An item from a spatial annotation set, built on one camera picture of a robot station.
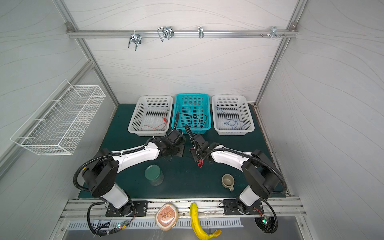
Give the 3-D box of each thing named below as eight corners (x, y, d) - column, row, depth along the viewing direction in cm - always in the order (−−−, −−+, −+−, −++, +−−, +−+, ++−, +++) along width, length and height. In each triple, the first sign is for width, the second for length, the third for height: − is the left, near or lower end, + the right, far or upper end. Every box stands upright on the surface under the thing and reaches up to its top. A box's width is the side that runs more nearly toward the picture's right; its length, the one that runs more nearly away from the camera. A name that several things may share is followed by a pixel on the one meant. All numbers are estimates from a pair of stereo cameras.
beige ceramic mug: (222, 191, 80) (223, 189, 77) (221, 176, 85) (222, 173, 82) (234, 191, 80) (235, 189, 77) (231, 176, 85) (233, 173, 82)
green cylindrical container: (148, 185, 82) (143, 179, 73) (151, 171, 87) (146, 164, 78) (162, 185, 82) (158, 179, 73) (164, 171, 87) (160, 164, 78)
